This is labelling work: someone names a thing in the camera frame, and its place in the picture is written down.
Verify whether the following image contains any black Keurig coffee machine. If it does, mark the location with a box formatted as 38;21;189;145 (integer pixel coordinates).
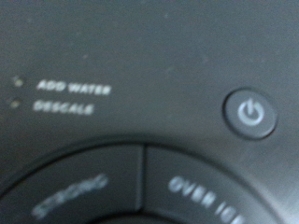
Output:
0;0;299;224

